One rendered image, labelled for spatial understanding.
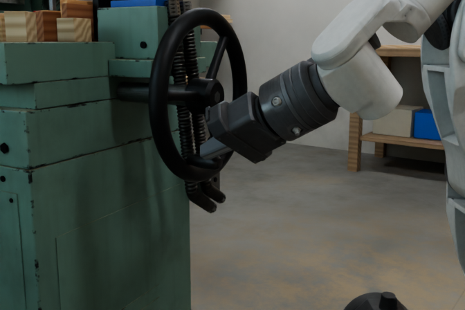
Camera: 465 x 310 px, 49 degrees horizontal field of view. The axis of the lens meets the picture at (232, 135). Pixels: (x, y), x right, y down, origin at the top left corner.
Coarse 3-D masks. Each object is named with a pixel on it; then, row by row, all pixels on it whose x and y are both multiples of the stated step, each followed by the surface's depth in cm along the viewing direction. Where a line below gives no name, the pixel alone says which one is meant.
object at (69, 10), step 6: (66, 6) 90; (72, 6) 91; (78, 6) 92; (84, 6) 94; (90, 6) 95; (66, 12) 90; (72, 12) 91; (78, 12) 93; (84, 12) 94; (90, 12) 95; (84, 18) 94; (90, 18) 95
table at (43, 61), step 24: (0, 48) 72; (24, 48) 74; (48, 48) 78; (72, 48) 82; (96, 48) 87; (0, 72) 73; (24, 72) 75; (48, 72) 79; (72, 72) 83; (96, 72) 88; (120, 72) 89; (144, 72) 87
